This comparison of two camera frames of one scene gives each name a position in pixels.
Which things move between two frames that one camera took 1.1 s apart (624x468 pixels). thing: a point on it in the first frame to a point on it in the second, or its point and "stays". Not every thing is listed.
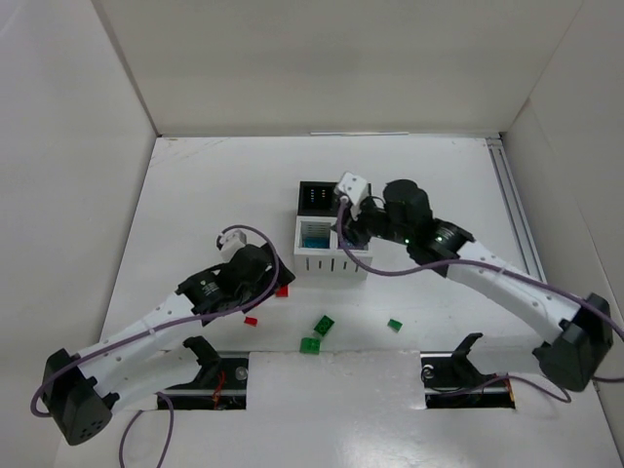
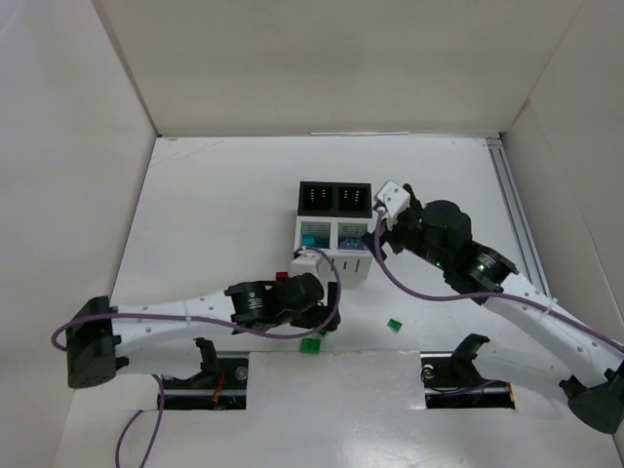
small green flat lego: [394, 325] stays
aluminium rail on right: [521, 227] stays
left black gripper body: [273, 266] to [331, 302]
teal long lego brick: [317, 242] stays
